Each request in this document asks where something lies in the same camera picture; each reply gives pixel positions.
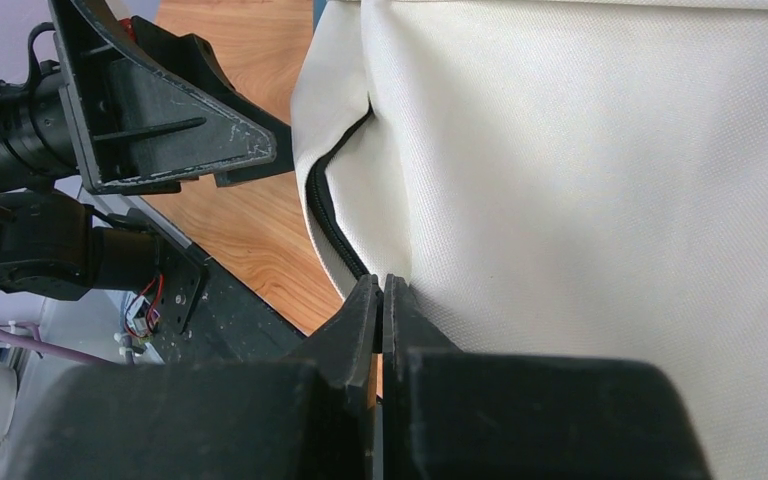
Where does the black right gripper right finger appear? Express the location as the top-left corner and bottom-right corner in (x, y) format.
(381, 275), (711, 479)

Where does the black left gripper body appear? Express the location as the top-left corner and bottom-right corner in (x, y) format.
(0, 23), (79, 193)

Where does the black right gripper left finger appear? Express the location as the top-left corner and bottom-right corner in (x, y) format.
(4, 275), (380, 479)

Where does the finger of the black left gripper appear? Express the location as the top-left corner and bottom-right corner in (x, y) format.
(50, 1), (277, 195)
(118, 16), (293, 188)

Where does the cream canvas backpack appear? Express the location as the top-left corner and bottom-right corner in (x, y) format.
(291, 1), (768, 479)

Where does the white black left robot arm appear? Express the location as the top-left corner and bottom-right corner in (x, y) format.
(0, 1), (293, 301)

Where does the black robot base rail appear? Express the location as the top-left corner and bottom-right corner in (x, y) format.
(82, 192), (306, 366)

